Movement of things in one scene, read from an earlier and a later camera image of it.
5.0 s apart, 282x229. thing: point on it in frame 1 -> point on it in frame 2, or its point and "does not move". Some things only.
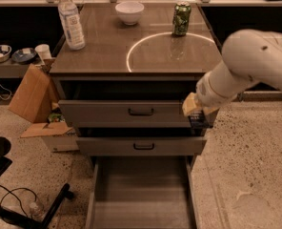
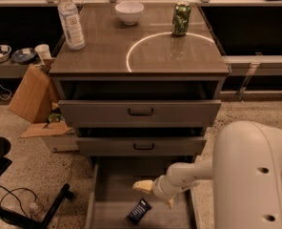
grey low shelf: x=8 y=69 does not move
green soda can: x=181 y=18 does not move
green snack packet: x=56 y=117 does not move
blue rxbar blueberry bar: x=197 y=119 -> x=139 y=212
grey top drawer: x=125 y=103 does not move
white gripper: x=205 y=92 -> x=160 y=188
